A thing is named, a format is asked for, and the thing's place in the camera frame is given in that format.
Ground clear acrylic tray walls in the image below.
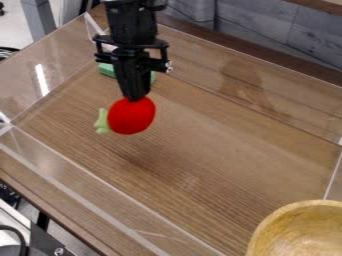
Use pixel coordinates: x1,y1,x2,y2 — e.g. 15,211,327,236
0,19,342,256

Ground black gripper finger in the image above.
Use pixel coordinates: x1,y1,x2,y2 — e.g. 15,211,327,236
134,64,151,101
114,62,132,100

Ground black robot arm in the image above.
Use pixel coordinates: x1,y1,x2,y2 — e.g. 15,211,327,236
92,0,171,102

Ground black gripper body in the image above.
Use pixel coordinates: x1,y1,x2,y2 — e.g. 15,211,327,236
94,1,171,74

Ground black cable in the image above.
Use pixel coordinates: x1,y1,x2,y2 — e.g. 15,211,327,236
0,224,31,256

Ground green rectangular block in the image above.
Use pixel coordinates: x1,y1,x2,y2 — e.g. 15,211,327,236
98,63,156,83

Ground red plush fruit green stem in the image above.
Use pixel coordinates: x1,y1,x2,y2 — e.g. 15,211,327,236
94,97,156,135

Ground black device with screw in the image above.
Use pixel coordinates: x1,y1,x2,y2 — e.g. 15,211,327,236
0,225,76,256

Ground wooden bowl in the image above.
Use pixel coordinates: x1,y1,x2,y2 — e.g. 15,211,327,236
246,200,342,256

